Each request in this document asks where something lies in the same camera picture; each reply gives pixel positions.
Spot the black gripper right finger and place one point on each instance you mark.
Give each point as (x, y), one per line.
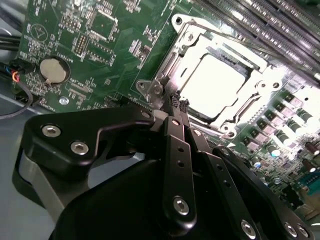
(237, 200)

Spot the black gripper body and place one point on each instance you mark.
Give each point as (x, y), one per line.
(112, 212)

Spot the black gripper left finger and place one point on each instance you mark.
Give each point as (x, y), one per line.
(65, 140)

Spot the silver CPU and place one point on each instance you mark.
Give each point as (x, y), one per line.
(215, 82)

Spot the metal socket cover frame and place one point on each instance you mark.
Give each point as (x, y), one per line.
(182, 67)

